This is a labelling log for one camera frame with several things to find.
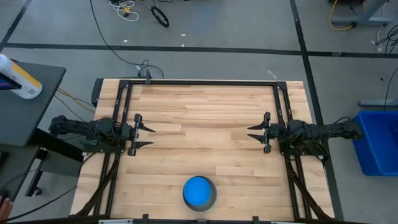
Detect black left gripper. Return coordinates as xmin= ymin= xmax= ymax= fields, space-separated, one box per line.
xmin=121 ymin=113 xmax=157 ymax=157

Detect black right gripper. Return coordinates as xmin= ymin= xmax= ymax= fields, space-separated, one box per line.
xmin=247 ymin=111 xmax=281 ymax=154

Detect light blue bowl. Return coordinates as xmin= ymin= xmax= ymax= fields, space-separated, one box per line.
xmin=182 ymin=176 xmax=213 ymax=207

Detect grey round bowl shelf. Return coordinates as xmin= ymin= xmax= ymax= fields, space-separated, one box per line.
xmin=182 ymin=175 xmax=218 ymax=213

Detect black box on table edge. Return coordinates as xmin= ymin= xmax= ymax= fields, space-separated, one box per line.
xmin=91 ymin=78 xmax=104 ymax=107

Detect black coiled loop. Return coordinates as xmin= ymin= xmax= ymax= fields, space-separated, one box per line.
xmin=150 ymin=6 xmax=170 ymax=28

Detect blue plastic bin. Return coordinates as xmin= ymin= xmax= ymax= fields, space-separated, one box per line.
xmin=352 ymin=110 xmax=398 ymax=177

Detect grey desk foot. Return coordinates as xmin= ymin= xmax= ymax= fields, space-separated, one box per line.
xmin=358 ymin=98 xmax=398 ymax=108

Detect dark grey side table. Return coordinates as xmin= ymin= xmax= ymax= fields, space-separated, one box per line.
xmin=0 ymin=60 xmax=67 ymax=147

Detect white bottle with yellow label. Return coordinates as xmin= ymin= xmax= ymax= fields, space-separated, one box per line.
xmin=0 ymin=53 xmax=44 ymax=100

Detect dark blue flat object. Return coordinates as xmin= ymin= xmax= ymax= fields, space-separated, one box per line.
xmin=0 ymin=72 xmax=23 ymax=91

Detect grey desk leg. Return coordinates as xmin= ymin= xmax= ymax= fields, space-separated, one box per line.
xmin=330 ymin=0 xmax=394 ymax=27

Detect person's hand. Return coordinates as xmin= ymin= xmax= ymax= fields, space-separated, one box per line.
xmin=0 ymin=197 xmax=14 ymax=222

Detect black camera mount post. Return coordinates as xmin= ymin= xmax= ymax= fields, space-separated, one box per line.
xmin=137 ymin=59 xmax=153 ymax=85

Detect black aluminium table frame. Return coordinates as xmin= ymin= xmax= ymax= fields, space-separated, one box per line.
xmin=70 ymin=78 xmax=336 ymax=224

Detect yellow thin cable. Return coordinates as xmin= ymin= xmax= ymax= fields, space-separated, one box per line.
xmin=57 ymin=87 xmax=96 ymax=114

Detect long black floor cable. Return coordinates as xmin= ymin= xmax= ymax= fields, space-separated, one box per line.
xmin=89 ymin=0 xmax=165 ymax=79

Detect white coiled cable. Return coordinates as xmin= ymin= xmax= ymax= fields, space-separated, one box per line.
xmin=108 ymin=0 xmax=140 ymax=23

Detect black power cable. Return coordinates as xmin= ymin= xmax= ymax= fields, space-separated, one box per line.
xmin=0 ymin=185 xmax=78 ymax=223

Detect yellow floor cable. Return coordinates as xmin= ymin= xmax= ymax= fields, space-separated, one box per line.
xmin=329 ymin=0 xmax=356 ymax=32

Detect black cable bundle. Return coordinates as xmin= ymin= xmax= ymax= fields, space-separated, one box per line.
xmin=375 ymin=24 xmax=398 ymax=54

